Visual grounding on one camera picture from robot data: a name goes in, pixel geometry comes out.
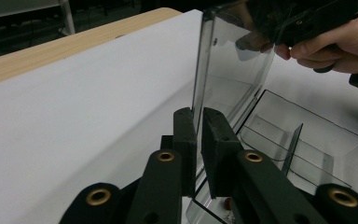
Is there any white metal shelf stand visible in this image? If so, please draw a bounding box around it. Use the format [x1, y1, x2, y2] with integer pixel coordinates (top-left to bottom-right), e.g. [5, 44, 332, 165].
[0, 0, 76, 35]

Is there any wooden table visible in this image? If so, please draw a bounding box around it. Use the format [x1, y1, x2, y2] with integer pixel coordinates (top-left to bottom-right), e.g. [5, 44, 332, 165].
[0, 7, 183, 90]

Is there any clear plastic compartment box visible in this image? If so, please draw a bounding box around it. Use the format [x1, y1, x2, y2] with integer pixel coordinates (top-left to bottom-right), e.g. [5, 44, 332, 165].
[185, 6, 358, 224]

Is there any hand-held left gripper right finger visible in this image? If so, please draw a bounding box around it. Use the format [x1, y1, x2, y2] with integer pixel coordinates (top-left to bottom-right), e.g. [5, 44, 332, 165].
[200, 106, 245, 200]

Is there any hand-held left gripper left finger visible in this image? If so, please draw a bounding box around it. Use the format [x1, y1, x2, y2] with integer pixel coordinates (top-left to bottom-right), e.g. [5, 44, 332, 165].
[172, 106, 198, 198]

